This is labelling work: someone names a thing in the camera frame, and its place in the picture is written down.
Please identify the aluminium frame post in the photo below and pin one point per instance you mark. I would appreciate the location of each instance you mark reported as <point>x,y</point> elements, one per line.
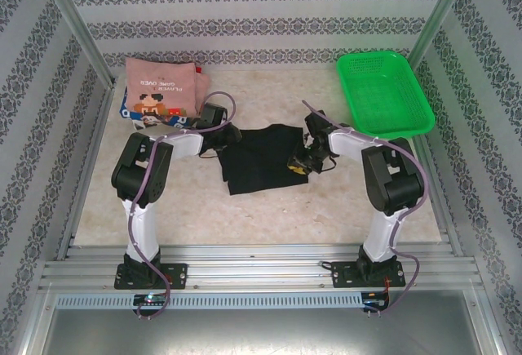
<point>440,16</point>
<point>69,16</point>

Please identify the grey metal panel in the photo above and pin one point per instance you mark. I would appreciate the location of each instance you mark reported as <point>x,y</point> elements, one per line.
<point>261,330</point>

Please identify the small controller board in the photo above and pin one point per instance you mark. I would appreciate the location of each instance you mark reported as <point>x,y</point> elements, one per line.
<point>149,298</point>
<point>375,300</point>

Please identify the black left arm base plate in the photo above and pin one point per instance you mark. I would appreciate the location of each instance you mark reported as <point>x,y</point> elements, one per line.
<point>175,275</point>

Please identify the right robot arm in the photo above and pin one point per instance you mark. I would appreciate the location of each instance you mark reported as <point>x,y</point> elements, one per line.
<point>391,183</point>

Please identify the pink folded t-shirt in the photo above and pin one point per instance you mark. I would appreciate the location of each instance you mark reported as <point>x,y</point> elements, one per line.
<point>163,73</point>

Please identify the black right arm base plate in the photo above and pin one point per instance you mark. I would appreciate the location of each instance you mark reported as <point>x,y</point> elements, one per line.
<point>342,275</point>

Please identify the green plastic basket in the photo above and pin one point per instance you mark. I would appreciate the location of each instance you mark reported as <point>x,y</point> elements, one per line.
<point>383,94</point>

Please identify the aluminium mounting rail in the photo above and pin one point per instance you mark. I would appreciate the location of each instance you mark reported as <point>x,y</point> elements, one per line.
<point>253,265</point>

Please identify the aluminium side rail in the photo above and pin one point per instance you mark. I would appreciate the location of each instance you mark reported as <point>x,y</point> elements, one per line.
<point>446,224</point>
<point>67,228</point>

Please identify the black t-shirt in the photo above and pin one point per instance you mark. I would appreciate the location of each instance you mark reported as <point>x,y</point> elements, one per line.
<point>253,167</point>

